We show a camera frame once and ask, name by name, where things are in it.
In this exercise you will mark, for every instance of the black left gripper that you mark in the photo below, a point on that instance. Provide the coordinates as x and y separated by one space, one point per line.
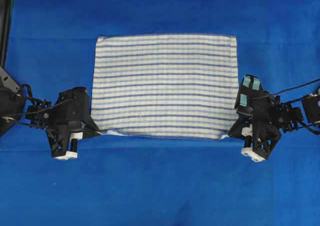
70 122

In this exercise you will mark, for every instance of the black table frame rail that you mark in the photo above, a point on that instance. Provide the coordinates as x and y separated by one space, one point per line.
3 23

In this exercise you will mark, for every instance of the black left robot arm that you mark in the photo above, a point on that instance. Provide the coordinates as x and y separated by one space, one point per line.
19 106

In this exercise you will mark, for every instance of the blue table cloth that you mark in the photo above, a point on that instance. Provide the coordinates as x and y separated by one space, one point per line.
134 181

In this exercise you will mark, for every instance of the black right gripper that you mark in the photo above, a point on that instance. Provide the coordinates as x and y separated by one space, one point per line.
255 124

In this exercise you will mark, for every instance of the blue striped white towel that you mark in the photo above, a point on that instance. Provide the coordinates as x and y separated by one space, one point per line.
165 85

